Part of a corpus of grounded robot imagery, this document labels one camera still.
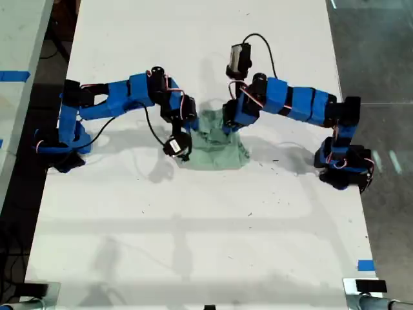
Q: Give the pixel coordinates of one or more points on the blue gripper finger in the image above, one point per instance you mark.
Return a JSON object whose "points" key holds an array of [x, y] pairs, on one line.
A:
{"points": [[193, 125], [237, 128], [226, 129]]}

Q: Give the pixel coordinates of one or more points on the pale green T-shirt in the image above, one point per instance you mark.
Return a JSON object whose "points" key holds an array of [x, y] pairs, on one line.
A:
{"points": [[213, 155]]}

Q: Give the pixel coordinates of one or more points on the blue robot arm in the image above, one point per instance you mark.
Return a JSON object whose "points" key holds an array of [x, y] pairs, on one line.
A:
{"points": [[300, 103], [113, 100]]}

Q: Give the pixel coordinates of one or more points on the pale floor tape strip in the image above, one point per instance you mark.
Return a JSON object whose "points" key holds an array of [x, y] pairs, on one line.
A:
{"points": [[395, 162], [376, 161]]}

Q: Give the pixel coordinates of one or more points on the long blue tape strip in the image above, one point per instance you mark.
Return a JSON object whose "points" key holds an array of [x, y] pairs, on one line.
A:
{"points": [[14, 76]]}

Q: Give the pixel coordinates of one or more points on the grey side table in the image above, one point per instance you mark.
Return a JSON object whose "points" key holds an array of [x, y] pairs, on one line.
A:
{"points": [[19, 48]]}

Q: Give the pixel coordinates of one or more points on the short blue tape strip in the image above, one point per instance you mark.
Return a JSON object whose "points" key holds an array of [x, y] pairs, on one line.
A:
{"points": [[366, 265]]}

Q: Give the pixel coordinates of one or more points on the small black box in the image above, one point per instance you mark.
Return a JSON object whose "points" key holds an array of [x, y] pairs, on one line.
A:
{"points": [[371, 286], [32, 289]]}

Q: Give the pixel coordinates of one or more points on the grey metal pipe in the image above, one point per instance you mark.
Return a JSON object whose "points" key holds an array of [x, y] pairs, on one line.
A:
{"points": [[380, 304], [19, 306]]}

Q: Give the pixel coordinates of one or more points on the camera black stalk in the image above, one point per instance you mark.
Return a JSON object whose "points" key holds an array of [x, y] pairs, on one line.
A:
{"points": [[177, 127], [237, 73]]}

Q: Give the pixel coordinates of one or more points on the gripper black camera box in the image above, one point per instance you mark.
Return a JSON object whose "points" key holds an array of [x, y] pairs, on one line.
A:
{"points": [[240, 58], [177, 145]]}

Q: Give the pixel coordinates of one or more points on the metal corner bracket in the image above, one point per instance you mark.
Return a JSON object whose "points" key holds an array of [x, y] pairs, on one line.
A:
{"points": [[54, 292], [350, 290]]}

